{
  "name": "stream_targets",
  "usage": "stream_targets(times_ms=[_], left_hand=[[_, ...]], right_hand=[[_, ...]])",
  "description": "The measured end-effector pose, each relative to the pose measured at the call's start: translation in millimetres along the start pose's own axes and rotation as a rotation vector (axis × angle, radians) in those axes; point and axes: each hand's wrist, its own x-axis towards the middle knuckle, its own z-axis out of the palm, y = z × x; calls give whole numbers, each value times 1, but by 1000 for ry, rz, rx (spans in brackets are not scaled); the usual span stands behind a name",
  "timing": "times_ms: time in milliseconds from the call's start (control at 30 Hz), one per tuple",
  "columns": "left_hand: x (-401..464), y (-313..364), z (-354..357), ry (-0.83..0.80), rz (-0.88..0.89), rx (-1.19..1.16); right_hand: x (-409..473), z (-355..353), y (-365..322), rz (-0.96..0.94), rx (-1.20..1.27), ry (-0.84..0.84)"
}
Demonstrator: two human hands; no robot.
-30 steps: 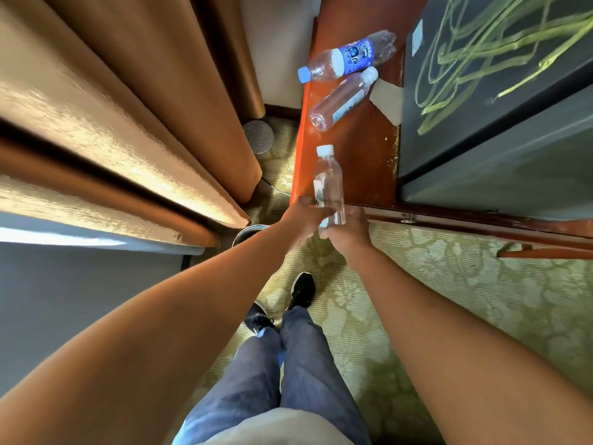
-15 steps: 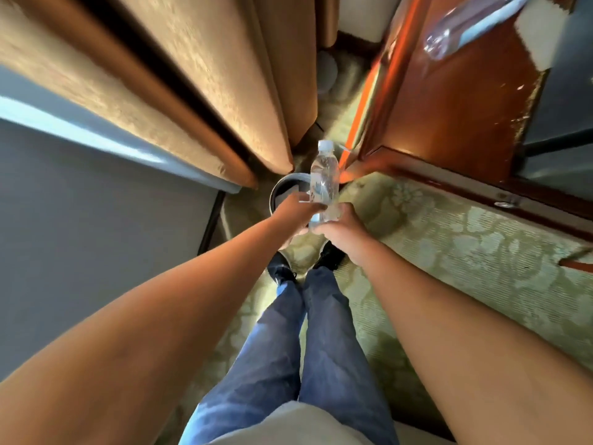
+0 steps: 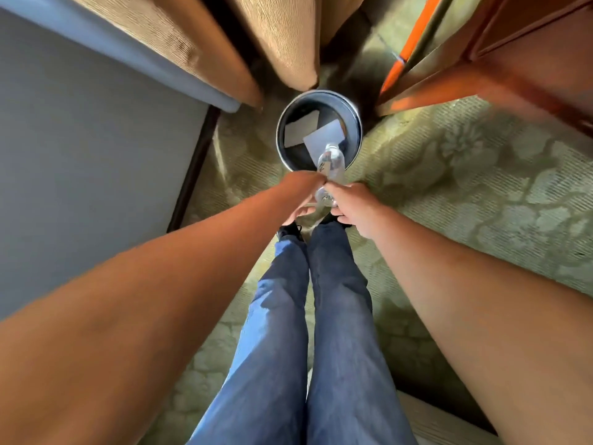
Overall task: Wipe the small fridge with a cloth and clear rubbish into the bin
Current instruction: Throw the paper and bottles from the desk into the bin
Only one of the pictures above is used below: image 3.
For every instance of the clear plastic bottle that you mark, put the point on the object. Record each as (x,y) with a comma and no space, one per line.
(331,166)

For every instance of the white paper sheet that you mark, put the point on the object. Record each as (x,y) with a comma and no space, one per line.
(322,141)

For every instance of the person's right hand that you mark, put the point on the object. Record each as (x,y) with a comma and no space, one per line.
(356,206)

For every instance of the person's black shoe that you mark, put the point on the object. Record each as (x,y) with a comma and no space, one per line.
(289,232)
(331,220)

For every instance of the person's left hand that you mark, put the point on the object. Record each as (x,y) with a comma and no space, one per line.
(301,185)

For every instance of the person's legs in blue jeans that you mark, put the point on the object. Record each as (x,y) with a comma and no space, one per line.
(343,342)

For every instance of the brown curtain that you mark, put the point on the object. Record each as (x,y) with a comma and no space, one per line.
(287,41)

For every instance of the person's right black shoe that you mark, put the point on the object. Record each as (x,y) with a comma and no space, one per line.
(331,220)

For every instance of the white sheer curtain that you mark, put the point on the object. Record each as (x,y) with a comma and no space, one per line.
(116,53)

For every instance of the person's left forearm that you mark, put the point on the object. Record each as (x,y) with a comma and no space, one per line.
(116,329)

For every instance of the round metal trash bin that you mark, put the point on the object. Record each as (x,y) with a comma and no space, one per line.
(294,155)

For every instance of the person's left black shoe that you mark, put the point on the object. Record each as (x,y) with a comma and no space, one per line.
(289,232)

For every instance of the person's right forearm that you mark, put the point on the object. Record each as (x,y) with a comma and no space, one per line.
(486,319)

